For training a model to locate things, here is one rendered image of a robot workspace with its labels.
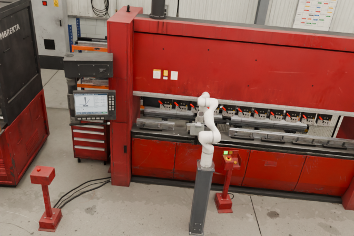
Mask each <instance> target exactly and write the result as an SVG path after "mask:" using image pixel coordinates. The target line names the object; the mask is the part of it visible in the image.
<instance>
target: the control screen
mask: <svg viewBox="0 0 354 236"><path fill-rule="evenodd" d="M74 98H75V110H76V115H77V114H107V94H74ZM82 109H85V110H82Z"/></svg>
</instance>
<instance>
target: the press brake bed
mask: <svg viewBox="0 0 354 236"><path fill-rule="evenodd" d="M210 144H212V145H213V146H214V152H213V158H212V160H213V163H214V169H215V172H213V176H212V182H211V188H210V190H212V191H222V192H223V186H224V179H225V175H226V172H227V171H226V170H224V168H223V165H222V163H221V160H222V154H223V151H235V150H239V151H238V153H239V155H240V157H241V159H242V162H241V167H240V169H239V170H232V174H231V179H230V184H229V189H228V192H232V193H245V194H253V195H263V196H272V197H279V198H289V199H299V200H309V201H318V202H328V203H339V204H341V203H342V199H341V197H342V196H343V194H344V193H345V192H346V190H347V189H348V187H349V185H350V183H351V181H352V178H353V176H354V156H347V155H337V154H326V153H316V152H306V151H295V150H285V149H274V148H269V147H258V146H248V145H237V144H227V143H210ZM201 155H202V144H201V143H200V142H199V141H197V145H194V140H186V139H175V138H169V137H159V136H148V135H138V134H131V173H132V177H131V182H137V183H147V184H157V185H166V186H177V187H184V188H193V189H194V186H195V178H196V170H197V160H200V159H201ZM266 161H272V162H277V165H276V166H277V167H272V166H265V162H266Z"/></svg>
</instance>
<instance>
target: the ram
mask: <svg viewBox="0 0 354 236"><path fill-rule="evenodd" d="M154 69H155V70H161V74H160V78H153V71H154ZM164 70H166V71H168V75H167V76H166V77H168V79H163V77H164V76H165V75H163V74H164ZM171 71H176V72H178V80H171ZM133 91H139V92H149V93H160V94H171V95H181V96H192V97H200V96H201V95H202V93H203V92H208V93H209V95H210V98H215V99H220V100H230V101H241V102H251V103H262V104H273V105H284V106H294V107H305V108H311V109H322V110H333V111H343V112H354V52H351V51H340V50H329V49H322V48H311V47H300V46H289V45H278V44H267V43H256V42H244V41H233V40H222V39H216V38H204V37H193V36H182V35H171V34H160V33H149V32H137V31H134V37H133ZM218 103H219V104H228V105H238V106H249V107H260V108H266V109H277V110H287V111H298V112H309V113H319V114H330V115H341V116H351V117H354V115H351V114H341V113H330V112H319V111H308V110H298V109H288V108H281V107H270V106H260V105H249V104H239V103H228V102H218Z"/></svg>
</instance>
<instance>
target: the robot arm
mask: <svg viewBox="0 0 354 236"><path fill-rule="evenodd" d="M197 105H198V106H199V110H200V111H199V112H198V114H197V117H196V118H195V120H193V121H195V122H196V123H197V122H198V123H203V122H205V124H206V126H207V127H208V128H210V129H211V131H201V132H199V134H198V140H199V142H200V143H201V144H202V155H201V159H200V160H198V162H197V166H198V168H199V169H201V170H204V171H211V170H213V169H214V163H213V162H212V158H213V152H214V146H213V145H212V144H210V143H218V142H220V140H221V134H220V132H219V130H218V129H217V127H216V126H215V123H214V117H213V112H214V110H215V109H216V108H217V107H218V100H217V99H215V98H210V95H209V93H208V92H203V93H202V95H201V96H200V97H199V98H198V99H197ZM207 107H209V109H208V108H207Z"/></svg>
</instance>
